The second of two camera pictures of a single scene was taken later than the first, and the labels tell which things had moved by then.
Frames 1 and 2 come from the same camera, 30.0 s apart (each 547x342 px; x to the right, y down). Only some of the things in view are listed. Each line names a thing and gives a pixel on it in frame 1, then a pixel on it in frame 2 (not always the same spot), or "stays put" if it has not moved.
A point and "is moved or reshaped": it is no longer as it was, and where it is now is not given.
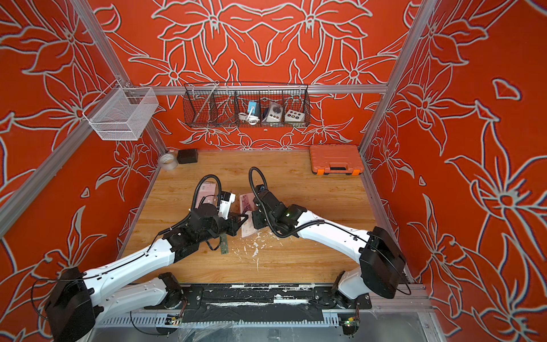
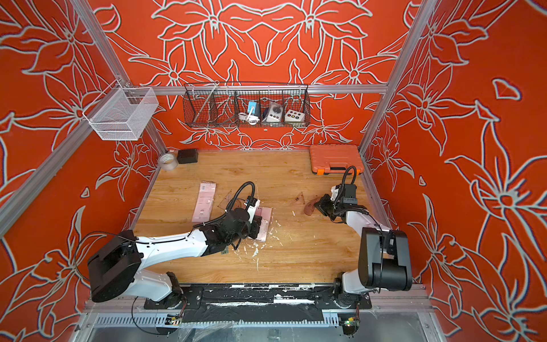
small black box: x=187 y=156 stays put
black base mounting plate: x=259 y=303 stays put
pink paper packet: x=247 y=206 is moved or reshaped
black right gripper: x=256 y=215 -> x=322 y=204
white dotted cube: x=293 y=115 stays put
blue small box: x=256 y=111 stays put
